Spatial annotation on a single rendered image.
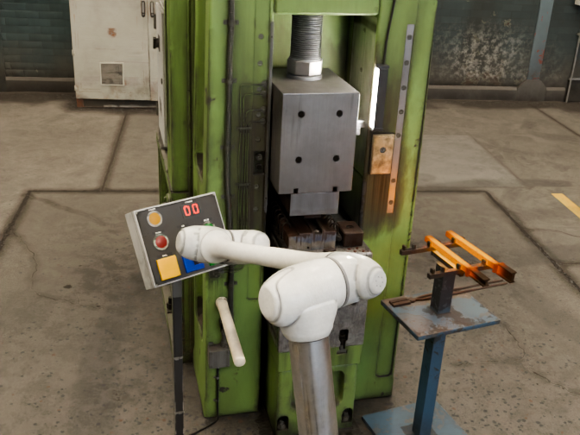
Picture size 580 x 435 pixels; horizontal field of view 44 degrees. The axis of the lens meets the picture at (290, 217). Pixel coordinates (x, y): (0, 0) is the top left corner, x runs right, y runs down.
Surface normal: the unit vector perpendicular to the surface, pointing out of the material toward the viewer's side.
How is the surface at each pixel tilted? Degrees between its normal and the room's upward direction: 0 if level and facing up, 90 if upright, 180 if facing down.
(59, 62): 89
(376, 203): 90
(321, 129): 90
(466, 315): 0
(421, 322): 0
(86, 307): 0
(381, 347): 90
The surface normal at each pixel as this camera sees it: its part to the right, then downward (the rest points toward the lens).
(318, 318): 0.52, 0.21
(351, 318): 0.24, 0.40
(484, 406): 0.05, -0.91
